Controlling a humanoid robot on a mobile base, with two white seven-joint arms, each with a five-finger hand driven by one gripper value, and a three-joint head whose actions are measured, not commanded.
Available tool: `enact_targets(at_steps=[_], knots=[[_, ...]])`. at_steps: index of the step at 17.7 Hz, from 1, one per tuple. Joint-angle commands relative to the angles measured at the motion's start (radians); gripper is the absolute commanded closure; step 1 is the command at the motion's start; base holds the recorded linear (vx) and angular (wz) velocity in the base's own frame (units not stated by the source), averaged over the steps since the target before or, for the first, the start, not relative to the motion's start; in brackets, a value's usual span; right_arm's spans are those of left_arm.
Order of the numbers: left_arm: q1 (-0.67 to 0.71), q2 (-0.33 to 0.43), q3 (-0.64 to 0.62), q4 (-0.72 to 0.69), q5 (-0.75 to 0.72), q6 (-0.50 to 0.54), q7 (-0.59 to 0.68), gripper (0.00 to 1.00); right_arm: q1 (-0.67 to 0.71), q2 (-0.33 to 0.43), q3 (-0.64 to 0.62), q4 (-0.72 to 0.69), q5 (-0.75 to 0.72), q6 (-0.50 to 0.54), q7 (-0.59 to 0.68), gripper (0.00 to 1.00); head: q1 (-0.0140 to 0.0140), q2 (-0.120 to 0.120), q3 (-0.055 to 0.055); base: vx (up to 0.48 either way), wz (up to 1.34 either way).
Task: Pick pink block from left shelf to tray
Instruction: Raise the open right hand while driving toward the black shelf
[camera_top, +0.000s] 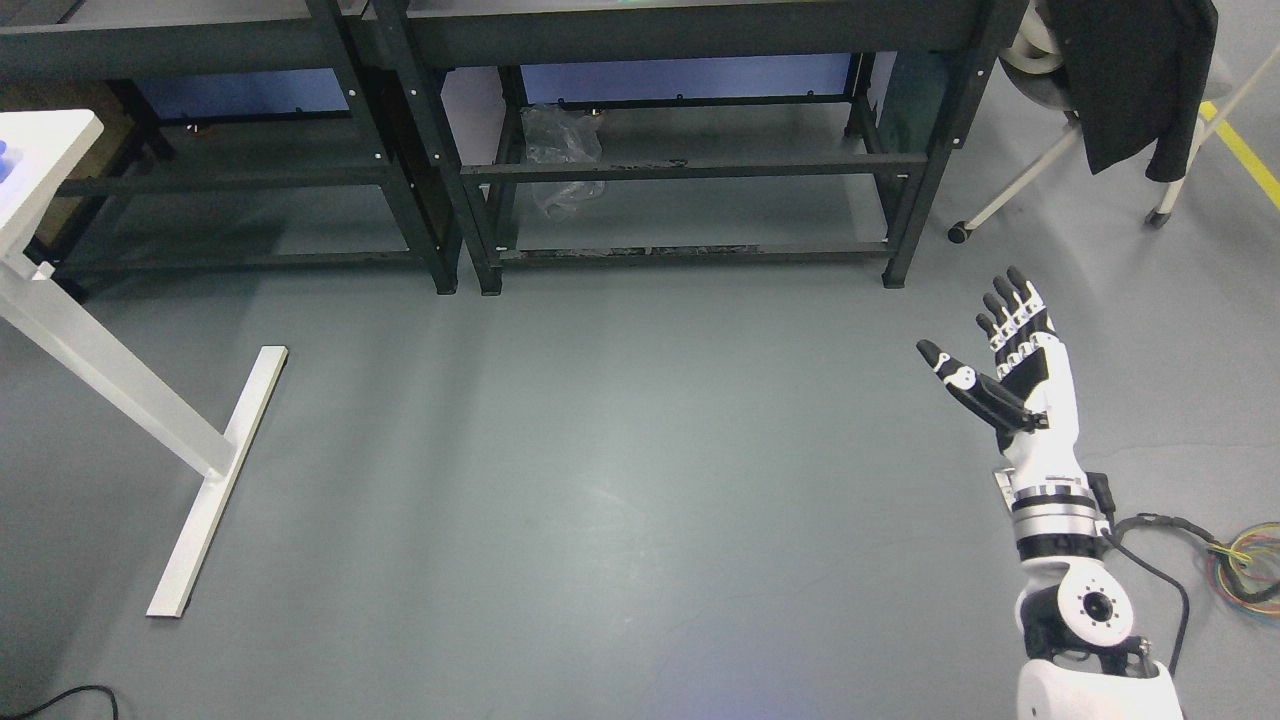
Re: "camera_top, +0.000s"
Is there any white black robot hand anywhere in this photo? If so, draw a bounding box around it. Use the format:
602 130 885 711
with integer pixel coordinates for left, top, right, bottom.
916 266 1085 484

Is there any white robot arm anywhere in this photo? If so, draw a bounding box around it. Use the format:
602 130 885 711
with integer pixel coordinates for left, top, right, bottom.
993 468 1184 719

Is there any black metal shelf right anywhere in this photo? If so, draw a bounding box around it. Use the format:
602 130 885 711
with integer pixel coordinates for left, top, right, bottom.
372 1 1027 296

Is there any black metal shelf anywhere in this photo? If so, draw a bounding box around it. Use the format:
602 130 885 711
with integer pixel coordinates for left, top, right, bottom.
372 1 1027 296
1 1 460 295

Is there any black metal shelf left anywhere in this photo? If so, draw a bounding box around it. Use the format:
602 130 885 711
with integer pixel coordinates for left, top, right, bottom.
1 1 460 295

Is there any cardboard box under shelf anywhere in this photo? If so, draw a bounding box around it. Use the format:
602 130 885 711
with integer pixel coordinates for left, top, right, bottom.
1 79 134 256

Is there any white chair with black jacket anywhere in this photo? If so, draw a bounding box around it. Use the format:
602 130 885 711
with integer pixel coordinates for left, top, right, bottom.
947 1 1277 243

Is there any crumpled clear plastic bag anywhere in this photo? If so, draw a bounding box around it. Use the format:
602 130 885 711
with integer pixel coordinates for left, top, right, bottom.
520 104 607 222

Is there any white table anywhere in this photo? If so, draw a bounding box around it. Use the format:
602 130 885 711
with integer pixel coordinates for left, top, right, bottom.
0 109 289 618

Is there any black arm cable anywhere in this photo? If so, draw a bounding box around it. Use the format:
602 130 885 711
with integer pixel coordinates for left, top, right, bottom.
1088 471 1251 673

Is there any coloured wire bundle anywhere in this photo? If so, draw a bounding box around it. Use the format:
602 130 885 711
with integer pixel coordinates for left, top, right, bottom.
1207 521 1280 605

